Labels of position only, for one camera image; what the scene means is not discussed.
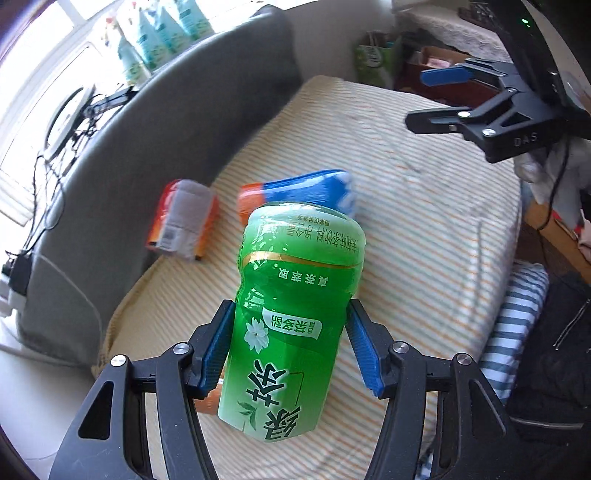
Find blue white striped cloth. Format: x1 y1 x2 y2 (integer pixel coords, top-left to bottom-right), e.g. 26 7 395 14
414 260 551 480

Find black ring light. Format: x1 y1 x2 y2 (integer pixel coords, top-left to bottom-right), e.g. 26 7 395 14
43 84 139 162

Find dark grey backrest cushion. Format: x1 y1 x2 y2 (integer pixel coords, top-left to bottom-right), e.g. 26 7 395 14
15 6 301 366

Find white power strip with adapters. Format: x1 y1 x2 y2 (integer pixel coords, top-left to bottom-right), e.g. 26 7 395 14
1 251 32 317

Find green paper bag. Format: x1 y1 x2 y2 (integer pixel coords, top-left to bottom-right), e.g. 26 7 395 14
353 31 404 90

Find orange cup with white label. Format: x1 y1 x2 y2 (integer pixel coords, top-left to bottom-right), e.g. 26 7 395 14
146 179 219 261

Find teal white refill pouches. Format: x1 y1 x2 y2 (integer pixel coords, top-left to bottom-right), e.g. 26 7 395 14
102 1 214 87

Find green tea paper cup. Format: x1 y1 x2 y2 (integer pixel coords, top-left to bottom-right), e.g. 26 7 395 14
218 202 366 442

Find black jacket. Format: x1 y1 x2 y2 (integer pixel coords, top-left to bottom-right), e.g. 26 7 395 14
506 272 590 434

